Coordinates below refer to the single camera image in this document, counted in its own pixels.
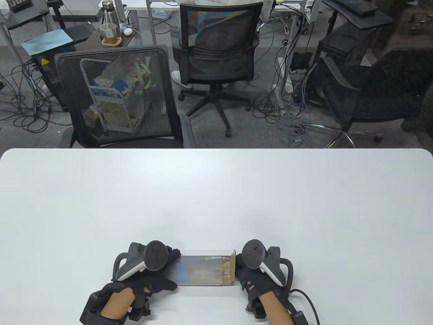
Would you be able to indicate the blue binder clip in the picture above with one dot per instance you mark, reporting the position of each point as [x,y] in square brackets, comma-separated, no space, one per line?
[181,272]

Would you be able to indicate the clear plastic cup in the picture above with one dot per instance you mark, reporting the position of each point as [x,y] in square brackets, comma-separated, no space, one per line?
[109,34]

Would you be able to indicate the teal folder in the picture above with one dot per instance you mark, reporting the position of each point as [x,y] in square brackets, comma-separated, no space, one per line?
[47,42]

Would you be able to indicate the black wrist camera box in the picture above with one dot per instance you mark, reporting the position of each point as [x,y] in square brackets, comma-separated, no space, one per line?
[91,313]
[300,319]

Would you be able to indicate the black mesh-back chair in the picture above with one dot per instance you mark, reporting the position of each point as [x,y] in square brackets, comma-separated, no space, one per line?
[135,144]

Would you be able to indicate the wooden coaster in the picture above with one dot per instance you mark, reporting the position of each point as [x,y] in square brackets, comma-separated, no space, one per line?
[112,42]

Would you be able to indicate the black cabinet yellow label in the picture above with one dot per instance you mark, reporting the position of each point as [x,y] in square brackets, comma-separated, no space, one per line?
[47,78]

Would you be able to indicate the person's right hand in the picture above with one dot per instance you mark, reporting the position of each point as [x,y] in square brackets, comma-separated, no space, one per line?
[257,284]

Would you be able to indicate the person's left forearm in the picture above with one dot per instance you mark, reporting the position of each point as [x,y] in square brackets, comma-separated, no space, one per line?
[115,303]

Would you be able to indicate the grey hand tracker controller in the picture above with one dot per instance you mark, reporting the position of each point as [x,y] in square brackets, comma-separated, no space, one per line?
[253,254]
[155,255]

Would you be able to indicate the person's left hand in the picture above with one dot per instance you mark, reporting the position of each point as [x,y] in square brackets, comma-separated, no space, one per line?
[152,282]

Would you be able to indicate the steel water bottle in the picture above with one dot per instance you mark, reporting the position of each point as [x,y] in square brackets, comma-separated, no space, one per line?
[109,15]

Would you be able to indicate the black keyboard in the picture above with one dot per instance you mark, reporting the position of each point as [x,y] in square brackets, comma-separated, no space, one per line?
[355,6]

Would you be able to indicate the black chair chrome base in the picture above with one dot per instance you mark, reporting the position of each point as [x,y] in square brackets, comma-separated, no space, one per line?
[382,94]

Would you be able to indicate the black stand desk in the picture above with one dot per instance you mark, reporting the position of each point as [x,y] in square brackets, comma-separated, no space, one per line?
[27,15]

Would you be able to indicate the black keyboard desk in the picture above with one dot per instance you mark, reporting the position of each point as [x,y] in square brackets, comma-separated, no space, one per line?
[372,22]

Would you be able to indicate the white computer mouse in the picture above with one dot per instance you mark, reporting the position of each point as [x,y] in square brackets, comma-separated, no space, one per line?
[128,31]

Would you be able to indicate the beige pull-out pencil case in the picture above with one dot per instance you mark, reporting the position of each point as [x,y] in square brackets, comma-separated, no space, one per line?
[203,271]

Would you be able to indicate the person's right forearm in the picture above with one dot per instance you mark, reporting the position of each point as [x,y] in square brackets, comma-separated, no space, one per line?
[275,309]

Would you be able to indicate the black flat tray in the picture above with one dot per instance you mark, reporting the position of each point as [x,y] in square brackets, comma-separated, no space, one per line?
[79,32]

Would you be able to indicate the black swivel office chair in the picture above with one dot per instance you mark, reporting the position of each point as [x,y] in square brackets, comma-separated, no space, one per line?
[216,64]

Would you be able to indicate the dark brown side desk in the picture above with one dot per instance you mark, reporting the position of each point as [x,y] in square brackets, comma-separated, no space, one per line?
[94,44]

